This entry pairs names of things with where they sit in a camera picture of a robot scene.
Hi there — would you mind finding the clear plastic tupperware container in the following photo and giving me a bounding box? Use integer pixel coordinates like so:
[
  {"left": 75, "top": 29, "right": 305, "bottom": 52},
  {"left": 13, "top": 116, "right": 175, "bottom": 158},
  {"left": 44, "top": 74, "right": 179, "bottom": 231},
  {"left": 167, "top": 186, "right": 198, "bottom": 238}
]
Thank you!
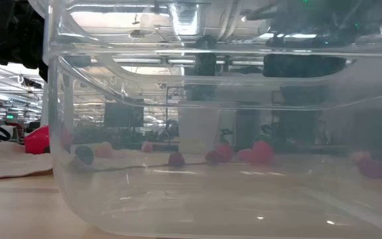
[{"left": 28, "top": 0, "right": 382, "bottom": 239}]

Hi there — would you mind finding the red toy tomato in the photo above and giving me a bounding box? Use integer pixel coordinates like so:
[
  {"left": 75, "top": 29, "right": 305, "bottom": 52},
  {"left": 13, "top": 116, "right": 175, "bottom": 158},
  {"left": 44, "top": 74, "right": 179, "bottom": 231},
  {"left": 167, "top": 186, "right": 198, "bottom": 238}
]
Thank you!
[{"left": 23, "top": 125, "right": 50, "bottom": 155}]

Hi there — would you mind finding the beige cloth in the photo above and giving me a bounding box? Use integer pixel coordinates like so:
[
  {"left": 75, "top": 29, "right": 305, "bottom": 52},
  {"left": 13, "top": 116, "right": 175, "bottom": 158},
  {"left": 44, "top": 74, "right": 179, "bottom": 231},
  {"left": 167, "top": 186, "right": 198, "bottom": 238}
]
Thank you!
[{"left": 0, "top": 141, "right": 208, "bottom": 182}]

